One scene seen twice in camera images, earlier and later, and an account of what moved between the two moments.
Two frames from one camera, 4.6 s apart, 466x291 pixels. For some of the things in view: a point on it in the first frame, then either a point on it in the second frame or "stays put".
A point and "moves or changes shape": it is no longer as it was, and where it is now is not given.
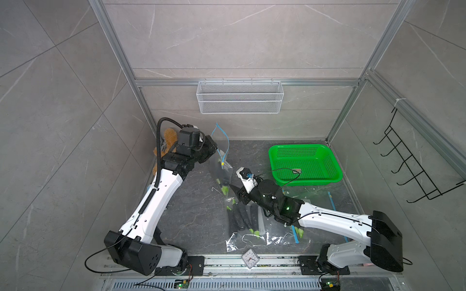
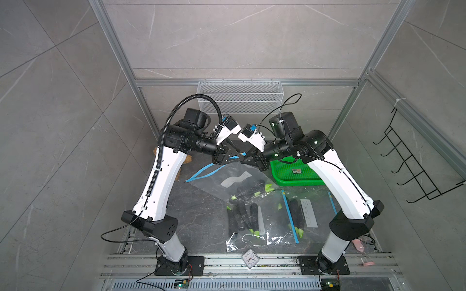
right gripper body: x=256 y=197 → x=272 y=153
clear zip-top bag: x=249 y=226 stays put
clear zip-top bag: x=224 y=173 moves or changes shape
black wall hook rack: x=428 y=188 stays put
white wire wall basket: x=240 y=97 stays put
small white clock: x=250 y=258 stays put
